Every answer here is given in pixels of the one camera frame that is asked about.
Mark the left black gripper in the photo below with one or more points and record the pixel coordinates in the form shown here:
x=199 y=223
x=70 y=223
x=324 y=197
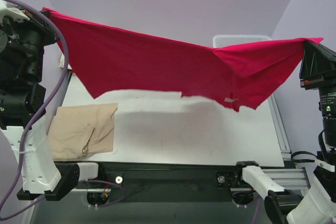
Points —
x=45 y=28

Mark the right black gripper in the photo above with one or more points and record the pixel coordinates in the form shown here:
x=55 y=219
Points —
x=318 y=81

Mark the magenta red t shirt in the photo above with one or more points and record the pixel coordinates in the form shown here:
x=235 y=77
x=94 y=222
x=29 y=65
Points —
x=106 y=58

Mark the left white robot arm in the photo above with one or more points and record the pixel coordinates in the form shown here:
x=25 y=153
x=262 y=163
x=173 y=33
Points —
x=26 y=134

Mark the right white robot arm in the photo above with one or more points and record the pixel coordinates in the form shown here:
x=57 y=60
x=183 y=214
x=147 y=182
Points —
x=318 y=204

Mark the folded white t shirt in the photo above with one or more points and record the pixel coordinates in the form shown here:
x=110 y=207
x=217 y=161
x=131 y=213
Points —
x=62 y=62

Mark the white plastic basket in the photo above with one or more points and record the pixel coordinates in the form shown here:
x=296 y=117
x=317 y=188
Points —
x=220 y=41

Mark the folded beige t shirt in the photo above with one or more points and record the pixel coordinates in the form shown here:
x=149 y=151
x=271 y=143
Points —
x=79 y=132

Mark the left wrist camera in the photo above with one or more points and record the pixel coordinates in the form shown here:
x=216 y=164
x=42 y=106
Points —
x=10 y=11

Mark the aluminium right side rail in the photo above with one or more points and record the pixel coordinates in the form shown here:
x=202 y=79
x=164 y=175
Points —
x=280 y=130

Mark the aluminium rail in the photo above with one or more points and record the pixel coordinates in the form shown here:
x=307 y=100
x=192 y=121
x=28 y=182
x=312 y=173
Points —
x=280 y=130
x=290 y=178

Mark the aluminium front rail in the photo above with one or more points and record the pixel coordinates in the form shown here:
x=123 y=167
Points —
x=290 y=178

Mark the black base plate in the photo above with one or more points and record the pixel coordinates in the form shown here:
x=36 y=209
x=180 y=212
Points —
x=141 y=182

